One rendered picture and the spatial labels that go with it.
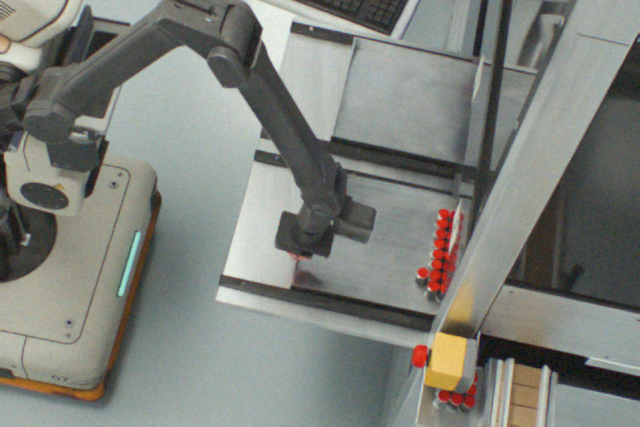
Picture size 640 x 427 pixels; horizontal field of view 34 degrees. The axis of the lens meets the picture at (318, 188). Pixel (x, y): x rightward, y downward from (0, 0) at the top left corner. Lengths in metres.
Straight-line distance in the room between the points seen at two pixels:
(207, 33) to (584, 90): 0.52
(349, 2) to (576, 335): 1.01
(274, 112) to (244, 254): 0.50
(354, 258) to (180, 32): 0.72
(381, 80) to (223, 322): 0.95
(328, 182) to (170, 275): 1.33
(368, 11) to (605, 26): 1.32
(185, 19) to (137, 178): 1.37
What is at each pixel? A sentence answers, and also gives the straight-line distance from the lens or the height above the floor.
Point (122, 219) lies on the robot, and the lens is 2.74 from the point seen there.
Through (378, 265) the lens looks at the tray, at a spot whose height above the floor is 0.88.
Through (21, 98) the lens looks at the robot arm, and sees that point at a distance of 1.76.
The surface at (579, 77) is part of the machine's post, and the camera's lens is 1.24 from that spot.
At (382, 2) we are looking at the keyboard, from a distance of 2.47.
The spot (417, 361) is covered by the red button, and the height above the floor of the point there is 1.01.
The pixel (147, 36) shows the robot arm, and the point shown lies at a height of 1.49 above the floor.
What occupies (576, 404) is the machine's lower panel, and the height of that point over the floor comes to 0.80.
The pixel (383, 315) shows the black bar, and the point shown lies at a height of 0.90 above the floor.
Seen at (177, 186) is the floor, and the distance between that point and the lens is 3.11.
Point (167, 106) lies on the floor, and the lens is 3.27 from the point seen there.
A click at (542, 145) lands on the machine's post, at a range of 1.36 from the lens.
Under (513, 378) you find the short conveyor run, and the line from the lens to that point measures 1.93.
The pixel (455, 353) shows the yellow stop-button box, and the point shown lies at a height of 1.03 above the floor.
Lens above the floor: 2.67
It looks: 59 degrees down
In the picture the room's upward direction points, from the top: 10 degrees clockwise
